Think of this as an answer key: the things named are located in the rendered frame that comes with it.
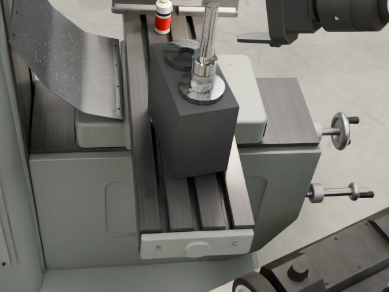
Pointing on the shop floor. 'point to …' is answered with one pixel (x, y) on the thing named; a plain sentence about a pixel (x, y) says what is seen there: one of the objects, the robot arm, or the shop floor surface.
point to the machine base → (150, 277)
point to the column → (17, 171)
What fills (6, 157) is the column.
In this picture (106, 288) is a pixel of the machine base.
